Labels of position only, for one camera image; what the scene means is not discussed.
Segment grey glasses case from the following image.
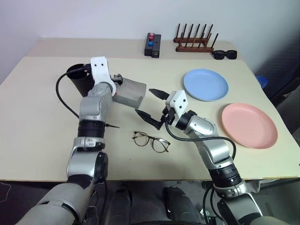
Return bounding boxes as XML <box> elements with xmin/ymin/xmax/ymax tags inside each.
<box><xmin>112</xmin><ymin>76</ymin><xmax>148</xmax><ymax>110</ymax></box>

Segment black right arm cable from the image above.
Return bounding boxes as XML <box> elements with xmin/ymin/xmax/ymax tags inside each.
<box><xmin>165</xmin><ymin>121</ymin><xmax>237</xmax><ymax>162</ymax></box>

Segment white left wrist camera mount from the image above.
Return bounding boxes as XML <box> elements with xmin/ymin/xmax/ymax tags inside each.
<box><xmin>90</xmin><ymin>56</ymin><xmax>117</xmax><ymax>96</ymax></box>

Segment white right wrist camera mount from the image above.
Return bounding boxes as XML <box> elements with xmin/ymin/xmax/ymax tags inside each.
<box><xmin>165</xmin><ymin>90</ymin><xmax>189</xmax><ymax>129</ymax></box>

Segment dark grey fabric furniture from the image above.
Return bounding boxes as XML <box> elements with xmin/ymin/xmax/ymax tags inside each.
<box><xmin>255</xmin><ymin>39</ymin><xmax>300</xmax><ymax>146</ymax></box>

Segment black cup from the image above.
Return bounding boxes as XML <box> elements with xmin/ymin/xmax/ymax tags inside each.
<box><xmin>66</xmin><ymin>63</ymin><xmax>96</xmax><ymax>97</ymax></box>

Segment thin-rimmed clear glasses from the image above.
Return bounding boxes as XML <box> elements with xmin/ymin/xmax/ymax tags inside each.
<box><xmin>132</xmin><ymin>131</ymin><xmax>171</xmax><ymax>154</ymax></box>

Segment brown wooden dish rack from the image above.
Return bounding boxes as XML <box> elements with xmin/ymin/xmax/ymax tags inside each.
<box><xmin>173</xmin><ymin>22</ymin><xmax>220</xmax><ymax>53</ymax></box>

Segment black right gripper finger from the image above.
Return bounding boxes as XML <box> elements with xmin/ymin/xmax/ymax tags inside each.
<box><xmin>135</xmin><ymin>109</ymin><xmax>163</xmax><ymax>131</ymax></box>
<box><xmin>149</xmin><ymin>88</ymin><xmax>169</xmax><ymax>100</ymax></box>

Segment dark rounded shape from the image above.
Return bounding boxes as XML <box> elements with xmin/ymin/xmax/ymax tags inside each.
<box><xmin>163</xmin><ymin>186</ymin><xmax>202</xmax><ymax>225</ymax></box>

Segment black sunglasses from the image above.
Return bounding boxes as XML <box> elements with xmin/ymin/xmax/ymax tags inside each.
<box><xmin>211</xmin><ymin>50</ymin><xmax>238</xmax><ymax>60</ymax></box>

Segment thin black hanging cable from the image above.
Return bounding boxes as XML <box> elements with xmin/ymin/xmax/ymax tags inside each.
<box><xmin>202</xmin><ymin>181</ymin><xmax>215</xmax><ymax>225</ymax></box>

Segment pink plate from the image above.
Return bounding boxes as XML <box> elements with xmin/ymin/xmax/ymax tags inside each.
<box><xmin>221</xmin><ymin>102</ymin><xmax>278</xmax><ymax>150</ymax></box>

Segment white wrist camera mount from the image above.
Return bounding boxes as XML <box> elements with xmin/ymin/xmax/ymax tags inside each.
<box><xmin>90</xmin><ymin>56</ymin><xmax>117</xmax><ymax>96</ymax></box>
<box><xmin>165</xmin><ymin>90</ymin><xmax>189</xmax><ymax>129</ymax></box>

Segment black box with coloured knobs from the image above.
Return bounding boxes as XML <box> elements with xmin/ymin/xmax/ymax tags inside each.
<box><xmin>144</xmin><ymin>32</ymin><xmax>155</xmax><ymax>57</ymax></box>

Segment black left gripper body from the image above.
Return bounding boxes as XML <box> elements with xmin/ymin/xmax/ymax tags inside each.
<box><xmin>82</xmin><ymin>62</ymin><xmax>124</xmax><ymax>85</ymax></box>

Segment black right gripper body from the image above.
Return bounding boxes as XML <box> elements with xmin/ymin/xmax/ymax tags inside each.
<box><xmin>161</xmin><ymin>105</ymin><xmax>177</xmax><ymax>129</ymax></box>

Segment blue plate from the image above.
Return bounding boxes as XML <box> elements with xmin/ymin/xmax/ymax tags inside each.
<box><xmin>183</xmin><ymin>68</ymin><xmax>229</xmax><ymax>102</ymax></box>

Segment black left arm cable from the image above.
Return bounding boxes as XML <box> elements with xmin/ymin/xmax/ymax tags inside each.
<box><xmin>55</xmin><ymin>63</ymin><xmax>82</xmax><ymax>118</ymax></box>

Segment blue round object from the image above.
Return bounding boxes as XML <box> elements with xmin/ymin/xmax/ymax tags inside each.
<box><xmin>255</xmin><ymin>75</ymin><xmax>268</xmax><ymax>89</ymax></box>

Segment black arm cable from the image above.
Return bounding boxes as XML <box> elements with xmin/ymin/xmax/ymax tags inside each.
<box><xmin>165</xmin><ymin>121</ymin><xmax>237</xmax><ymax>162</ymax></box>
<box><xmin>55</xmin><ymin>63</ymin><xmax>82</xmax><ymax>118</ymax></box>

